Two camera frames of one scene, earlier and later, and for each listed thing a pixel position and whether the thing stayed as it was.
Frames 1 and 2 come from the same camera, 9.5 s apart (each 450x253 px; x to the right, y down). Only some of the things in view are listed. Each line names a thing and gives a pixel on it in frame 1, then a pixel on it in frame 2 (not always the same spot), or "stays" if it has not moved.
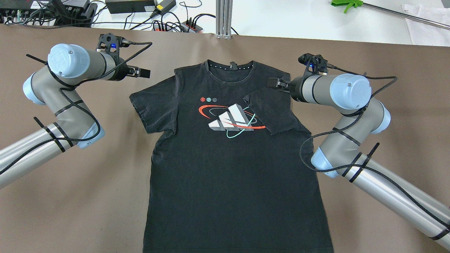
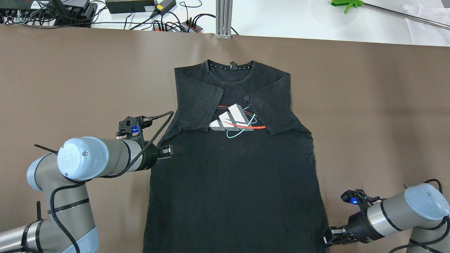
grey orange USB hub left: (160, 27) stays
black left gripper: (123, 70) → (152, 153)
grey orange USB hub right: (187, 26) stays
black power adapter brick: (130, 6) stays
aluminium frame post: (224, 13) stays
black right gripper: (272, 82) → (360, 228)
